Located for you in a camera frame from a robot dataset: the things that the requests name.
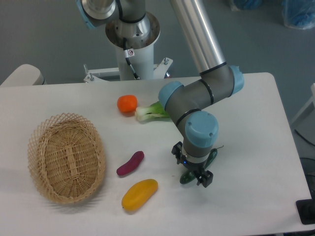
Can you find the white furniture frame right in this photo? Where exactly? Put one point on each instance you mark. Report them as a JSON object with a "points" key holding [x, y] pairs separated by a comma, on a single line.
{"points": [[305, 110]]}

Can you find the blue plastic bag right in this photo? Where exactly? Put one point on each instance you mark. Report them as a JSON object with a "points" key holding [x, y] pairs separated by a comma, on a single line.
{"points": [[298, 14]]}

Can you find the woven wicker basket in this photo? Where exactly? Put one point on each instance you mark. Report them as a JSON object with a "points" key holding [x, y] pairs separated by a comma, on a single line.
{"points": [[66, 158]]}

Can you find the dark green cucumber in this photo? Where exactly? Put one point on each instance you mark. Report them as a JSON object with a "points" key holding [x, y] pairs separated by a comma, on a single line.
{"points": [[188, 176]]}

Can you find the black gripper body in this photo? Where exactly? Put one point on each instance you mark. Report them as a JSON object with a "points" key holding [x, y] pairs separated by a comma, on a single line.
{"points": [[193, 164]]}

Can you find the white chair armrest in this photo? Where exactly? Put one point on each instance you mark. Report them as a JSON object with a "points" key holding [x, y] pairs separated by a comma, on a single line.
{"points": [[24, 75]]}

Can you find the purple sweet potato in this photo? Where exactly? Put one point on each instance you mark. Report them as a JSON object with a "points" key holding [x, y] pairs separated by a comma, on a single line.
{"points": [[131, 165]]}

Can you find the orange tangerine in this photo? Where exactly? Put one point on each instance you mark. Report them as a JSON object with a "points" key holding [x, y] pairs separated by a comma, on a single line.
{"points": [[127, 103]]}

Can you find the black device at edge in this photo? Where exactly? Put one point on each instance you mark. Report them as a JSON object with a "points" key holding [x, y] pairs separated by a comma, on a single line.
{"points": [[306, 211]]}

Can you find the yellow mango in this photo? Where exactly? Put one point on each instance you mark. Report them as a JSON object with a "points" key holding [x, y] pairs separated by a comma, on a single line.
{"points": [[139, 194]]}

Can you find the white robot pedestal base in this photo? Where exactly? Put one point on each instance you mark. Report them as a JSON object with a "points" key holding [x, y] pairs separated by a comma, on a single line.
{"points": [[134, 48]]}

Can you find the blue plastic bag middle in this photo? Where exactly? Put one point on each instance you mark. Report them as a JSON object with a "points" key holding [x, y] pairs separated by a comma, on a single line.
{"points": [[241, 5]]}

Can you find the blue plastic bag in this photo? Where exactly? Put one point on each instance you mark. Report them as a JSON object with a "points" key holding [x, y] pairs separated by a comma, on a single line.
{"points": [[241, 5], [298, 14]]}

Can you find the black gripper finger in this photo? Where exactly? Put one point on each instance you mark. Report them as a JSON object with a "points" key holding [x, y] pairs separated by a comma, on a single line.
{"points": [[204, 177], [177, 152]]}

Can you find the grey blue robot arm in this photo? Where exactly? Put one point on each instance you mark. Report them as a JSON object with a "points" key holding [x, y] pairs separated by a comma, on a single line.
{"points": [[185, 104]]}

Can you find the green bok choy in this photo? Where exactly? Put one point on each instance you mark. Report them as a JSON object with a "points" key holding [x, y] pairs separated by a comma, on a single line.
{"points": [[155, 110]]}

